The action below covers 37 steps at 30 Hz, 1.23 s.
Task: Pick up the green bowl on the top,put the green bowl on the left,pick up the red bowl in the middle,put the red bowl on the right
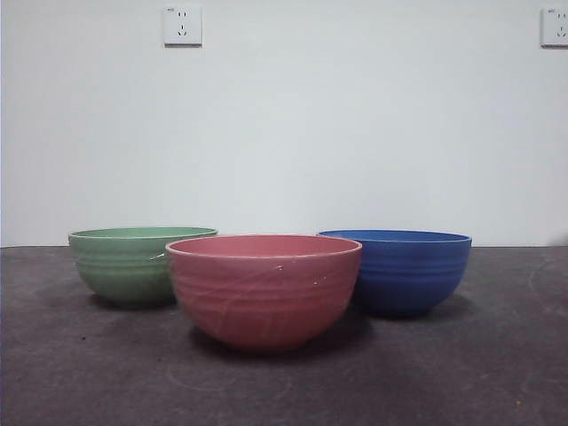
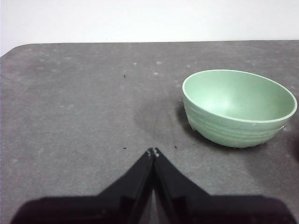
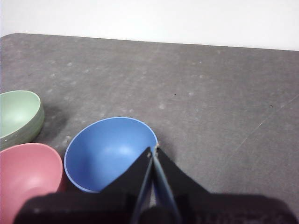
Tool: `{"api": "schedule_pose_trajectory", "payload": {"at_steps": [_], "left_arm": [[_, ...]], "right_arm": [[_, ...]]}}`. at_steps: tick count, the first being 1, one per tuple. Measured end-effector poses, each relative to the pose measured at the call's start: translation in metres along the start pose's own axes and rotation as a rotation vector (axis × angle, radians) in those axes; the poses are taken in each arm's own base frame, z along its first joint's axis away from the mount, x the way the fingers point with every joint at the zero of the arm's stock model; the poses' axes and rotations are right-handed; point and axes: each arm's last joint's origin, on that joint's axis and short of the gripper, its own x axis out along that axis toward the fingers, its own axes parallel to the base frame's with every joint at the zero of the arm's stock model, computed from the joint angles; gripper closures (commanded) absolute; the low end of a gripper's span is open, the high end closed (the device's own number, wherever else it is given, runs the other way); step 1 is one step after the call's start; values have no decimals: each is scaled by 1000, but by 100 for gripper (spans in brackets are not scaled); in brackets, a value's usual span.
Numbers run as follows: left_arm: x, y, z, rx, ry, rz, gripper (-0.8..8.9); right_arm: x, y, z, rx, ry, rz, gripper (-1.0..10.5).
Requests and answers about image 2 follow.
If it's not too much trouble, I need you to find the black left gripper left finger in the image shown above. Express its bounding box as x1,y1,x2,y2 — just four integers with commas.
10,148,155,224

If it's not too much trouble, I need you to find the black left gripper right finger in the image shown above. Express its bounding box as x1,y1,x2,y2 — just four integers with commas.
153,147,294,224

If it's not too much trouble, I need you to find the green ribbed bowl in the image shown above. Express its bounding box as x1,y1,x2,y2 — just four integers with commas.
182,69,298,148

